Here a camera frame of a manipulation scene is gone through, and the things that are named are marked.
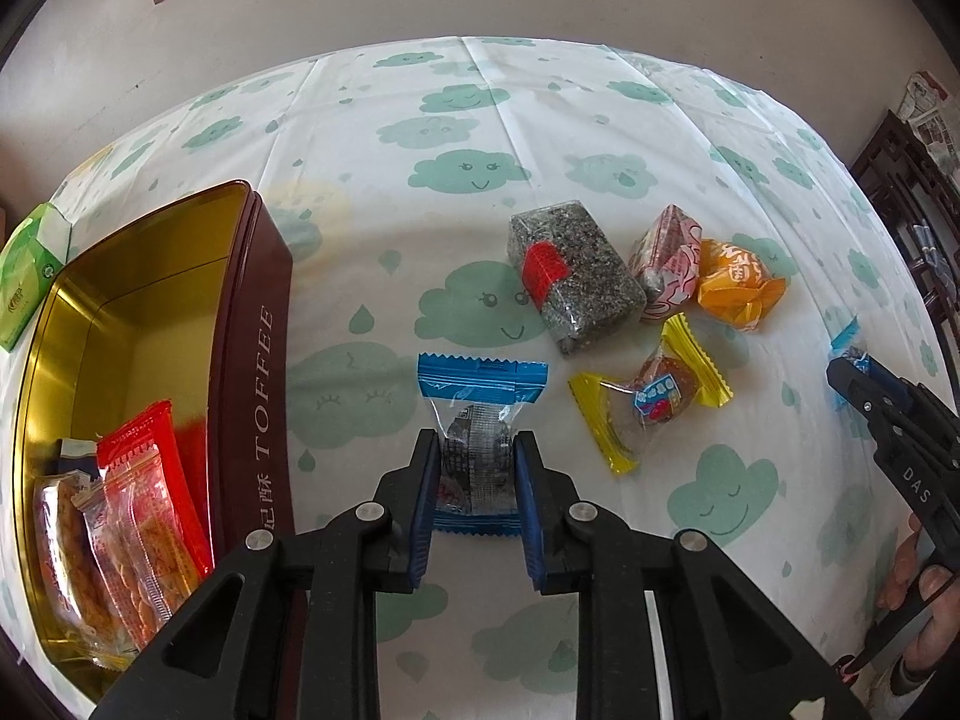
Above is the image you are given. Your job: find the teal blue snack packet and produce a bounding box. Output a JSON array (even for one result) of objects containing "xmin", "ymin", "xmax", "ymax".
[{"xmin": 828, "ymin": 317, "xmax": 871, "ymax": 374}]

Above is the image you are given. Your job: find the orange snack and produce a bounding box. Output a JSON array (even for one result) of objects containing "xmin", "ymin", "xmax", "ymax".
[{"xmin": 697, "ymin": 239, "xmax": 788, "ymax": 332}]

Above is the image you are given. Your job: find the yellow-end candy wrapper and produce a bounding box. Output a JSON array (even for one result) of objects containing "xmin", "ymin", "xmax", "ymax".
[{"xmin": 568, "ymin": 312, "xmax": 734, "ymax": 476}]

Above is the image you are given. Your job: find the clear fried twist snack packet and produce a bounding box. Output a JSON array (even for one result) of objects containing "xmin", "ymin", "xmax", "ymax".
[{"xmin": 73, "ymin": 442, "xmax": 200, "ymax": 650}]

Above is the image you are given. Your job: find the brown fried snack packet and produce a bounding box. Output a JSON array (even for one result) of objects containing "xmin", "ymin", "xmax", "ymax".
[{"xmin": 34, "ymin": 470, "xmax": 139, "ymax": 671}]

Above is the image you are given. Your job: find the red snack packet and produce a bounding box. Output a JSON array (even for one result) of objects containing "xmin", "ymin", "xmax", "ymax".
[{"xmin": 96, "ymin": 400, "xmax": 213, "ymax": 578}]

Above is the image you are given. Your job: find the pink red snack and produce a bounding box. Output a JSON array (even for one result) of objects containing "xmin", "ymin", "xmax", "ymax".
[{"xmin": 628, "ymin": 205, "xmax": 703, "ymax": 322}]

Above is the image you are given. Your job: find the blue-end dark snack packet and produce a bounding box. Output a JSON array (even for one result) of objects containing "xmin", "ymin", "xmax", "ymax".
[{"xmin": 416, "ymin": 353, "xmax": 548, "ymax": 538}]

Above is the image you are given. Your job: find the grey sesame block packet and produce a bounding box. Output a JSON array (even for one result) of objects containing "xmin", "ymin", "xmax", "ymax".
[{"xmin": 506, "ymin": 200, "xmax": 646, "ymax": 356}]

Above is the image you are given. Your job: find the navy cracker packet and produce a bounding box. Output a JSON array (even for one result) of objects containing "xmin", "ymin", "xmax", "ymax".
[{"xmin": 55, "ymin": 439, "xmax": 99, "ymax": 479}]

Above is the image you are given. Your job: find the person's right hand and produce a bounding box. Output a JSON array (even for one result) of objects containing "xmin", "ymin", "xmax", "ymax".
[{"xmin": 875, "ymin": 512, "xmax": 960, "ymax": 680}]

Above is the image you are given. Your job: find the blue cloth on chair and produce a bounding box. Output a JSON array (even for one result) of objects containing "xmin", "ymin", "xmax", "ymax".
[{"xmin": 913, "ymin": 223, "xmax": 952, "ymax": 288}]

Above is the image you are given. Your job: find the dark wooden chair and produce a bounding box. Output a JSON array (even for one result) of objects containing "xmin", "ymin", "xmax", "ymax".
[{"xmin": 851, "ymin": 110, "xmax": 958, "ymax": 355}]

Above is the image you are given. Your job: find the stack of newspapers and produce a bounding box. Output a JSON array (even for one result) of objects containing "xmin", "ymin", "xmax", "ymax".
[{"xmin": 896, "ymin": 70, "xmax": 960, "ymax": 185}]

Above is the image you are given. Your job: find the red gold toffee tin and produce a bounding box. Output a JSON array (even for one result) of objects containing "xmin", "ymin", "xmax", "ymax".
[{"xmin": 11, "ymin": 181, "xmax": 295, "ymax": 700}]

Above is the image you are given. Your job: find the cloud-print white tablecloth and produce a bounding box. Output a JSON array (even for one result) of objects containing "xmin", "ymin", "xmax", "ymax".
[{"xmin": 52, "ymin": 37, "xmax": 950, "ymax": 656}]

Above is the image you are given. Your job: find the green tissue pack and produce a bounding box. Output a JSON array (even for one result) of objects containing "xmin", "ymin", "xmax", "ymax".
[{"xmin": 0, "ymin": 203, "xmax": 71, "ymax": 351}]

